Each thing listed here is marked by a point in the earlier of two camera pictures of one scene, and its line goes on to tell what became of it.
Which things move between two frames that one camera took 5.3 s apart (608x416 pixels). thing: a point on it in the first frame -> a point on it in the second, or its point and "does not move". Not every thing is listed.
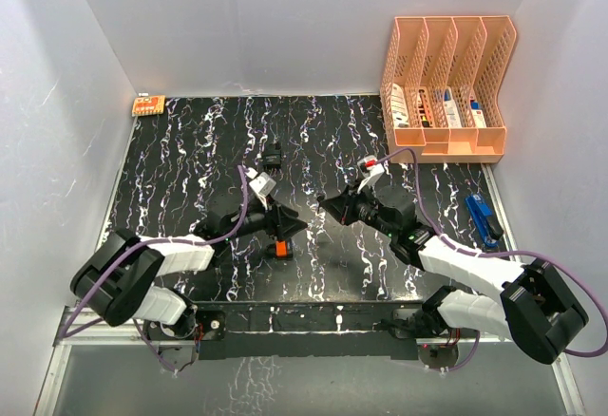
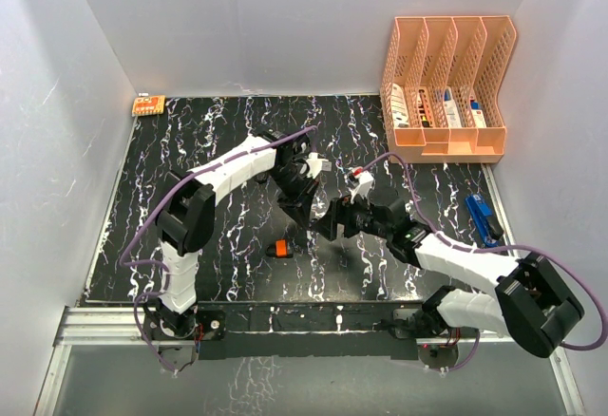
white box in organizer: x=399 y=107 does not move
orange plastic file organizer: x=440 y=88 does not move
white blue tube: x=452 y=118 does not move
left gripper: x=281 y=222 -> x=300 y=205
